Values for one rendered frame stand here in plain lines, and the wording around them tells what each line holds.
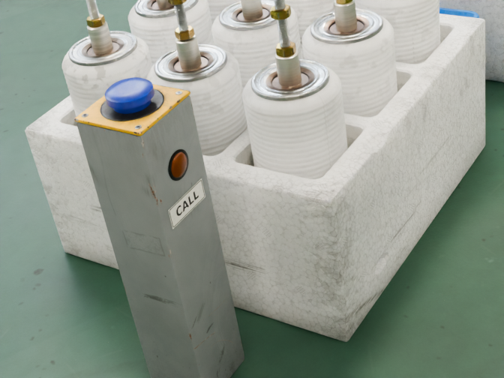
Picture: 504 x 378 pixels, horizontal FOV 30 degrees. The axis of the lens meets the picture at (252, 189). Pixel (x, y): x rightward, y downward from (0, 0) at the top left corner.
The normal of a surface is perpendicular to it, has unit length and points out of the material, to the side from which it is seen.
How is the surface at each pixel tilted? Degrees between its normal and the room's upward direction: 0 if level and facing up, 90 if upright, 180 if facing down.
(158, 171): 90
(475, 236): 0
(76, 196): 90
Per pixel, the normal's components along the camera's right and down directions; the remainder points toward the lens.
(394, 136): 0.84, 0.20
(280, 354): -0.14, -0.81
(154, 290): -0.52, 0.55
